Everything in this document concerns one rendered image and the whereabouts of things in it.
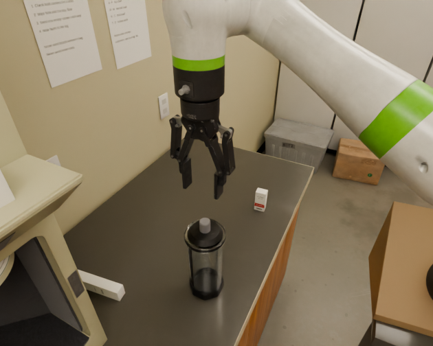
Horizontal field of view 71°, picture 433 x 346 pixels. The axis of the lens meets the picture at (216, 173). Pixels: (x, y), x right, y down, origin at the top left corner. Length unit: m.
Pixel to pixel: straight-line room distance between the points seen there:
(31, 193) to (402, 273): 0.89
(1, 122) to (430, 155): 0.56
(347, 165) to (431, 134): 2.61
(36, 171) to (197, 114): 0.27
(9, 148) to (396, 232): 0.92
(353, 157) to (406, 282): 2.12
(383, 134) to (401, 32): 2.59
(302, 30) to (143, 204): 0.92
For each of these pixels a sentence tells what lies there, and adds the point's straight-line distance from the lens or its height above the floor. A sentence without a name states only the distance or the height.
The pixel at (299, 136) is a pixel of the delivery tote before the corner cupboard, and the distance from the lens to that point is 3.05.
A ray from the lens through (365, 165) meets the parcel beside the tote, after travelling 3.06.
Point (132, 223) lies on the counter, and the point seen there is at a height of 0.94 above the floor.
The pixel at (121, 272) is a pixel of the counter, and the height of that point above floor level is 0.94.
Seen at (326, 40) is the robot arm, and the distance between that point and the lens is 0.52.
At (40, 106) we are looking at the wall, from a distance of 1.07.
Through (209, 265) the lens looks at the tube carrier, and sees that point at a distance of 0.82.
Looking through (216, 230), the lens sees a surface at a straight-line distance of 0.79.
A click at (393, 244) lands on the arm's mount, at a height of 1.10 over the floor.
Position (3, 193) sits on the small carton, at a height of 1.52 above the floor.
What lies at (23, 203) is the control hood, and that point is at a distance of 0.43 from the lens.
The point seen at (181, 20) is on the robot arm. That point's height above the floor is 1.67.
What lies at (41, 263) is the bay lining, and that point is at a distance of 0.70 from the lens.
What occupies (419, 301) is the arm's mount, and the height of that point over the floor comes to 1.01.
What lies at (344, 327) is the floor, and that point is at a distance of 2.10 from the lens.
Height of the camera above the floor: 1.75
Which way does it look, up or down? 36 degrees down
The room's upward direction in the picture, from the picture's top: straight up
